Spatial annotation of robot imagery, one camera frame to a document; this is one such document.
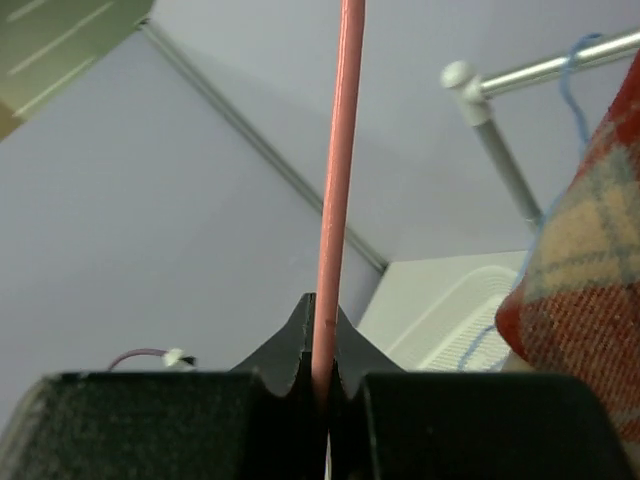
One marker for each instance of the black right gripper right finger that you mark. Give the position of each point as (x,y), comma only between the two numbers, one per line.
(388,423)

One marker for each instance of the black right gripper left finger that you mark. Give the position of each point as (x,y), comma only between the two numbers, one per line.
(257,420)

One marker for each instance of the red plaid skirt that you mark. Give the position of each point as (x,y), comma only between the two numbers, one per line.
(576,309)

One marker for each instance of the white perforated plastic basket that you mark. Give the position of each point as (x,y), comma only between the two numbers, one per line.
(457,332)

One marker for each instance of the grey metal clothes rack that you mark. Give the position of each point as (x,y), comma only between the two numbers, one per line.
(533,120)

